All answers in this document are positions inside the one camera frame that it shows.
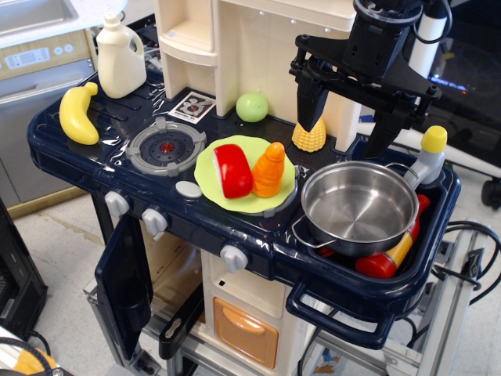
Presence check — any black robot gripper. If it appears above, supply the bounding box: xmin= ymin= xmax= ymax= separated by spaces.
xmin=290 ymin=1 xmax=441 ymax=158

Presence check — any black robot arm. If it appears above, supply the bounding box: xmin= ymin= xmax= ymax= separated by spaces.
xmin=290 ymin=1 xmax=442 ymax=158

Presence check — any stainless steel pot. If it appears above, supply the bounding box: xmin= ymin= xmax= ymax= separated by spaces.
xmin=291 ymin=161 xmax=420 ymax=258

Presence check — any yellow toy banana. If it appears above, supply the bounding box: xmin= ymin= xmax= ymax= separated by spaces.
xmin=59 ymin=82 xmax=99 ymax=145

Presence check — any yellow toy corn cob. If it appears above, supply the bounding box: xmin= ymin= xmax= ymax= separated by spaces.
xmin=292 ymin=117 xmax=326 ymax=153

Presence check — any grey yellow toy faucet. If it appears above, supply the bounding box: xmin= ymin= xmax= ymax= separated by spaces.
xmin=403 ymin=125 xmax=448 ymax=190

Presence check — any green toy apple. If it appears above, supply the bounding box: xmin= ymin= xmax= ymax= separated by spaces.
xmin=236 ymin=92 xmax=269 ymax=123

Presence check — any orange toy carrot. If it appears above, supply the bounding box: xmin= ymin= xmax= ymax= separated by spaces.
xmin=251 ymin=142 xmax=286 ymax=198

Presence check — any navy toy kitchen counter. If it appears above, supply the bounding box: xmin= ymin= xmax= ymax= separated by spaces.
xmin=27 ymin=71 xmax=460 ymax=349

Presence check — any grey right stove burner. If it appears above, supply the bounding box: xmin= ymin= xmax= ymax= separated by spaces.
xmin=243 ymin=165 xmax=309 ymax=218

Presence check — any grey stove burner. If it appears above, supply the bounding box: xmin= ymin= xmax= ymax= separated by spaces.
xmin=243 ymin=165 xmax=309 ymax=218
xmin=125 ymin=117 xmax=207 ymax=177

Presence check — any red toy cheese wedge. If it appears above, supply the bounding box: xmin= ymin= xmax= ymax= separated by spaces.
xmin=213 ymin=144 xmax=253 ymax=199

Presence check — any cream toy kitchen back panel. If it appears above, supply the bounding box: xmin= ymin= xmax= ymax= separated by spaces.
xmin=153 ymin=0 xmax=365 ymax=154

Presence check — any black white sticker label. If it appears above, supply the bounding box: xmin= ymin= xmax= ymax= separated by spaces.
xmin=168 ymin=92 xmax=215 ymax=124

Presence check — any red toy ketchup bottle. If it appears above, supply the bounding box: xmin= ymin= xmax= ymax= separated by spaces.
xmin=355 ymin=194 xmax=431 ymax=279

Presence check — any light green toy plate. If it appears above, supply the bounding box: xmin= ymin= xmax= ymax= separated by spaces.
xmin=194 ymin=136 xmax=296 ymax=214

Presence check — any grey oval button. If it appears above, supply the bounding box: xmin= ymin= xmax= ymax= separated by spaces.
xmin=175 ymin=180 xmax=203 ymax=199

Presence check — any grey right stove knob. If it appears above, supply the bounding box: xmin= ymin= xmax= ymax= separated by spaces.
xmin=220 ymin=244 xmax=248 ymax=273

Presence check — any grey stove knob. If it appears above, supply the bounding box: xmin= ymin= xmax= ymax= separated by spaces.
xmin=142 ymin=208 xmax=168 ymax=241
xmin=220 ymin=244 xmax=248 ymax=273
xmin=105 ymin=191 xmax=130 ymax=218

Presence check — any grey left stove burner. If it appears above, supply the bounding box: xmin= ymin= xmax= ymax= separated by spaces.
xmin=125 ymin=117 xmax=207 ymax=177

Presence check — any grey middle stove knob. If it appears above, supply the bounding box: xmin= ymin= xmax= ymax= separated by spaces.
xmin=142 ymin=208 xmax=168 ymax=241

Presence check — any cream toy detergent bottle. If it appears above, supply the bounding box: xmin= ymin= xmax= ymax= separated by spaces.
xmin=96 ymin=13 xmax=146 ymax=99

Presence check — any orange toy drawer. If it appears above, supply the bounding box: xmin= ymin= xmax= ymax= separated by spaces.
xmin=213 ymin=298 xmax=279 ymax=369

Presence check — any grey left stove knob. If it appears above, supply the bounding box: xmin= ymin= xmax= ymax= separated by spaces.
xmin=105 ymin=191 xmax=130 ymax=218

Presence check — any navy toy oven door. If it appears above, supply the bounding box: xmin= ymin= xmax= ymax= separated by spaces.
xmin=95 ymin=215 xmax=153 ymax=360

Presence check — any stainless steel dishwasher appliance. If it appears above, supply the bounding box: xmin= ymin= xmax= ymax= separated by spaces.
xmin=1 ymin=30 xmax=96 ymax=208

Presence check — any black computer case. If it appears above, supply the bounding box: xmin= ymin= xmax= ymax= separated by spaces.
xmin=1 ymin=205 xmax=48 ymax=340

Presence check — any white cylinder post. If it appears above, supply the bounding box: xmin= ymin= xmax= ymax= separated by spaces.
xmin=409 ymin=14 xmax=447 ymax=78

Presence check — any aluminium frame stand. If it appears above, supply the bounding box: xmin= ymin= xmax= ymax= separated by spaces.
xmin=102 ymin=220 xmax=500 ymax=375

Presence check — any black power cable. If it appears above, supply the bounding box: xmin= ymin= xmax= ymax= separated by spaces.
xmin=430 ymin=220 xmax=501 ymax=310

